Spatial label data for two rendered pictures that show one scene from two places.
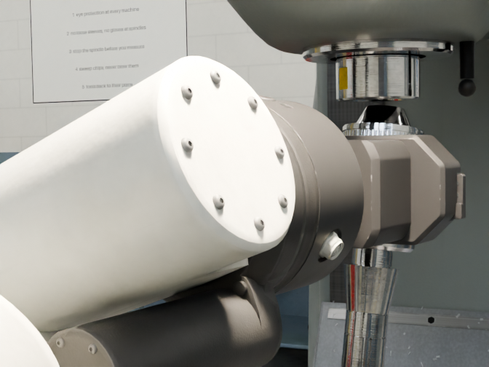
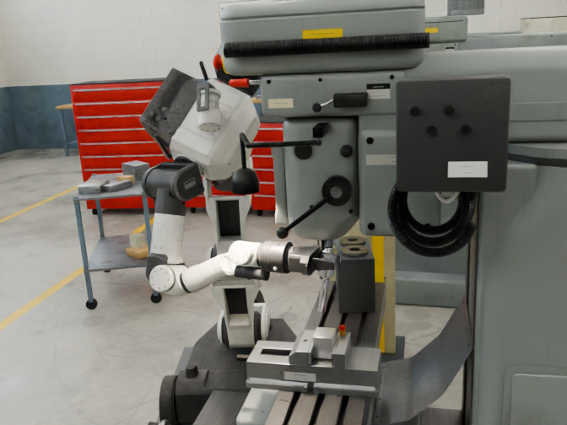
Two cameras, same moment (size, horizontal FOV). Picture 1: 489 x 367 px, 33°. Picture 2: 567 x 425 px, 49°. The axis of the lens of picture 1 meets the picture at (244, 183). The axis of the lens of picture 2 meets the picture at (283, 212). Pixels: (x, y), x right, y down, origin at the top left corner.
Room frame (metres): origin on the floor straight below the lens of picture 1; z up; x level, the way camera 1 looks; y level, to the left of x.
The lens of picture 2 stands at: (0.10, -1.59, 1.81)
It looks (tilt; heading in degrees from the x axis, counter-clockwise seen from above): 16 degrees down; 80
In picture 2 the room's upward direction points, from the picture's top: 3 degrees counter-clockwise
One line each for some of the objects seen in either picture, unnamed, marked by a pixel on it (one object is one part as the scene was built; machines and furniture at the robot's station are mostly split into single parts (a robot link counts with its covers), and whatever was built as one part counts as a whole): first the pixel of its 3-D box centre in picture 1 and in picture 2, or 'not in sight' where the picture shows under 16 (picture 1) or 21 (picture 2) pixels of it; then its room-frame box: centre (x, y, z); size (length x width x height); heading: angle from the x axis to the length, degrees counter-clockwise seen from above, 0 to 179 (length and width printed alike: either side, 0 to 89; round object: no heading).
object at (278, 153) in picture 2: not in sight; (282, 183); (0.38, -0.03, 1.45); 0.04 x 0.04 x 0.21; 66
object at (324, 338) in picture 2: not in sight; (325, 342); (0.45, -0.15, 1.03); 0.06 x 0.05 x 0.06; 66
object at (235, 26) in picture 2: not in sight; (325, 35); (0.50, -0.08, 1.81); 0.47 x 0.26 x 0.16; 156
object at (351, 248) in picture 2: not in sight; (353, 271); (0.68, 0.33, 1.03); 0.22 x 0.12 x 0.20; 77
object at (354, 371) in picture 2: not in sight; (314, 359); (0.43, -0.13, 0.98); 0.35 x 0.15 x 0.11; 156
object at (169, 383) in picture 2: not in sight; (170, 401); (0.01, 0.55, 0.50); 0.20 x 0.05 x 0.20; 77
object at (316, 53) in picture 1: (377, 51); not in sight; (0.48, -0.08, 1.31); 0.09 x 0.09 x 0.01
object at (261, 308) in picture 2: not in sight; (244, 324); (0.33, 0.76, 0.68); 0.21 x 0.20 x 0.13; 77
